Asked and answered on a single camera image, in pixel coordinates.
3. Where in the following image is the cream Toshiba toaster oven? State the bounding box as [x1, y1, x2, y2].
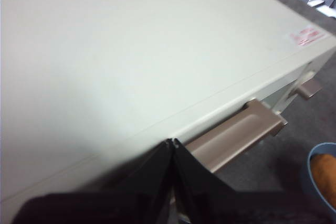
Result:
[0, 0, 336, 221]

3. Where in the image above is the brown potato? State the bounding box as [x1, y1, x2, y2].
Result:
[309, 153, 336, 204]

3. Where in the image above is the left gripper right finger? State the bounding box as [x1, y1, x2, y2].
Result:
[174, 139, 336, 224]

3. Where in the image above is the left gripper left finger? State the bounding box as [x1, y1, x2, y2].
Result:
[12, 139, 174, 224]

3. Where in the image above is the oven door with beige handle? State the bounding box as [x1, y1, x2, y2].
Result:
[181, 87, 297, 174]

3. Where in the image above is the beige oven knob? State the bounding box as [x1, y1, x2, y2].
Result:
[290, 70, 323, 101]

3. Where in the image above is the blue bowl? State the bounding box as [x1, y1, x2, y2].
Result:
[300, 142, 336, 210]

